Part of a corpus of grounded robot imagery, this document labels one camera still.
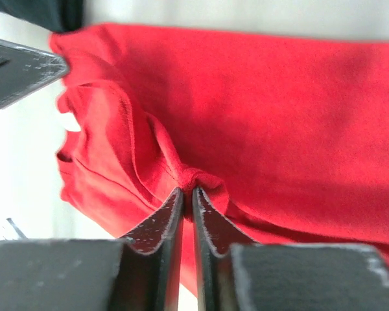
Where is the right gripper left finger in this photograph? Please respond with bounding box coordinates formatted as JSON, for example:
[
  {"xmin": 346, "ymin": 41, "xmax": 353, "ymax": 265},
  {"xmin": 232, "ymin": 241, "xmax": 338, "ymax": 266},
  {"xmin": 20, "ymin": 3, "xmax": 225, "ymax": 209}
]
[{"xmin": 0, "ymin": 188, "xmax": 184, "ymax": 310}]

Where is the folded black t shirt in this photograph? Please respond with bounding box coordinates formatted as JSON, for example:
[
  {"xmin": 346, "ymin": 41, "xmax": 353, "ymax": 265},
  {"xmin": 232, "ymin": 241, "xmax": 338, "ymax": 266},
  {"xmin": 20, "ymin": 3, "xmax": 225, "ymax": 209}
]
[{"xmin": 0, "ymin": 0, "xmax": 84, "ymax": 33}]

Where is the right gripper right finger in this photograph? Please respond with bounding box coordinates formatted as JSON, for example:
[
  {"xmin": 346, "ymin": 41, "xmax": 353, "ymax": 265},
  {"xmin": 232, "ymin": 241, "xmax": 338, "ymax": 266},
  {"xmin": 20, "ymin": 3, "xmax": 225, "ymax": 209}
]
[{"xmin": 192, "ymin": 187, "xmax": 389, "ymax": 310}]

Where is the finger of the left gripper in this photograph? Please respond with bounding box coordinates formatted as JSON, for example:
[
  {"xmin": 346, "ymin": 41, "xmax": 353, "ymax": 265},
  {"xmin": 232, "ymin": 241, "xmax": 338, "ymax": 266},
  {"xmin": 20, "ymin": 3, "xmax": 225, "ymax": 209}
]
[{"xmin": 0, "ymin": 39, "xmax": 68, "ymax": 110}]

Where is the red t shirt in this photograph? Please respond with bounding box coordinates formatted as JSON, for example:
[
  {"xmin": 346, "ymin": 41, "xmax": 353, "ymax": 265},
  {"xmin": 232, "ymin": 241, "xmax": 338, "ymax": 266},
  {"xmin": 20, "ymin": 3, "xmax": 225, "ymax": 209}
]
[{"xmin": 48, "ymin": 22, "xmax": 389, "ymax": 297}]

